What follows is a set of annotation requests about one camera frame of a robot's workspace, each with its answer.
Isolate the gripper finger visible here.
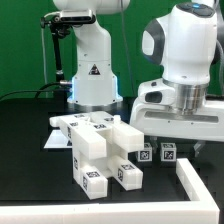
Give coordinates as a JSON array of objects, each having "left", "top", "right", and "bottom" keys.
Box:
[
  {"left": 193, "top": 140, "right": 206, "bottom": 156},
  {"left": 149, "top": 136, "right": 159, "bottom": 154}
]

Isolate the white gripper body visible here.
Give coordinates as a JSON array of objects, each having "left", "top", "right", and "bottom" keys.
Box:
[{"left": 130, "top": 99, "right": 224, "bottom": 142}]

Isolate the white tagged cube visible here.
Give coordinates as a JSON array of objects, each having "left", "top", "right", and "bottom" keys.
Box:
[
  {"left": 136, "top": 143, "right": 152, "bottom": 162},
  {"left": 160, "top": 143, "right": 177, "bottom": 162}
]

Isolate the white chair back frame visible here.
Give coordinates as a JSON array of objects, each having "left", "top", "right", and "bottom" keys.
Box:
[{"left": 49, "top": 111, "right": 144, "bottom": 160}]

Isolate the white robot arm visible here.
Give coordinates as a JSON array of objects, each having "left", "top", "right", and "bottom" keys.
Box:
[{"left": 53, "top": 0, "right": 224, "bottom": 142}]

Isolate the white U-shaped fence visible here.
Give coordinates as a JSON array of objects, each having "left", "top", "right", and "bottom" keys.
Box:
[{"left": 0, "top": 158, "right": 220, "bottom": 224}]

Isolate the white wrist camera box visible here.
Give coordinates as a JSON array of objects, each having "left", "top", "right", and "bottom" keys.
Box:
[{"left": 138, "top": 79, "right": 175, "bottom": 105}]

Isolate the black cable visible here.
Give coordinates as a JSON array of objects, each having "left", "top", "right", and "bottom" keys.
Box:
[{"left": 0, "top": 81, "right": 64, "bottom": 102}]

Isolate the grey mounted camera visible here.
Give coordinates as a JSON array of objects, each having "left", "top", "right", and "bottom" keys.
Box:
[{"left": 59, "top": 10, "right": 93, "bottom": 23}]

